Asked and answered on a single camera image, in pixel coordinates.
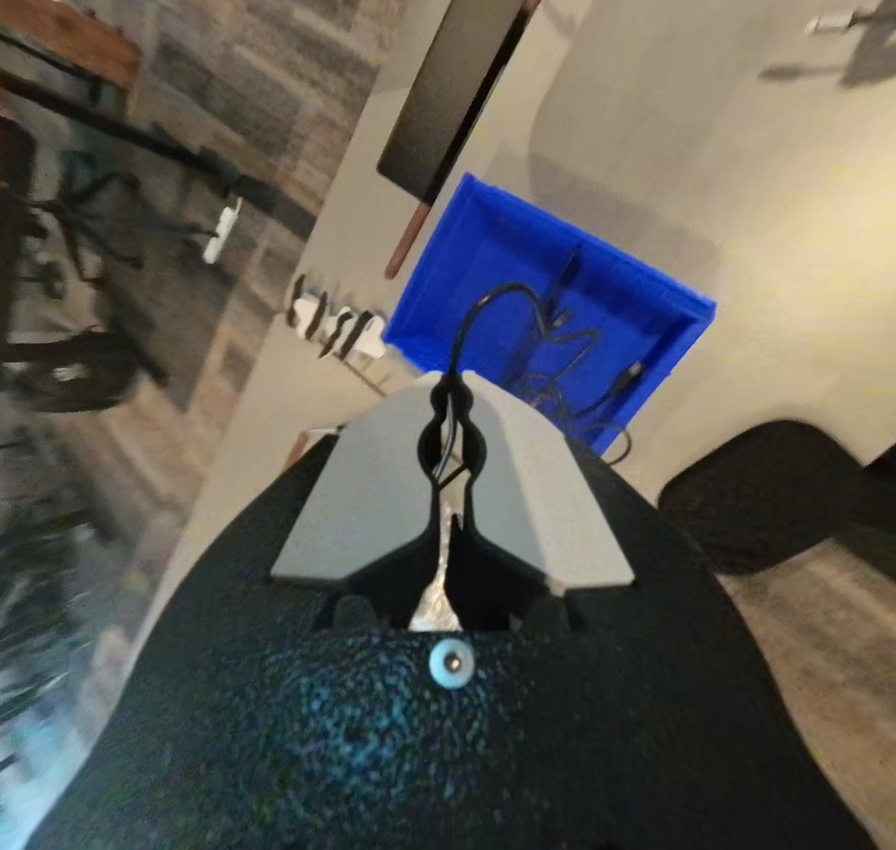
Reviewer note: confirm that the black mesh wrist rest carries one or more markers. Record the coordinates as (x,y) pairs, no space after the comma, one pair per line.
(756,493)

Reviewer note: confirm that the small white bracket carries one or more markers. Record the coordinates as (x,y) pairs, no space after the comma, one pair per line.
(222,230)

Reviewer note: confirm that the blue plastic bin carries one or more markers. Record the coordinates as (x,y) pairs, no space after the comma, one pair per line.
(483,248)

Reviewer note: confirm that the black desk mat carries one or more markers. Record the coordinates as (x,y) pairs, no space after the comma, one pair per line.
(448,87)

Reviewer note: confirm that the black office chair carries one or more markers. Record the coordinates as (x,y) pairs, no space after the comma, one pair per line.
(77,227)
(84,367)

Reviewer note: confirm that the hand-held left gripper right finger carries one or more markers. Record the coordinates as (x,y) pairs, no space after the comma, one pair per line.
(539,507)

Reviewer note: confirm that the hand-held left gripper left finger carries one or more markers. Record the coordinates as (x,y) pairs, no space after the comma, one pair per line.
(364,500)

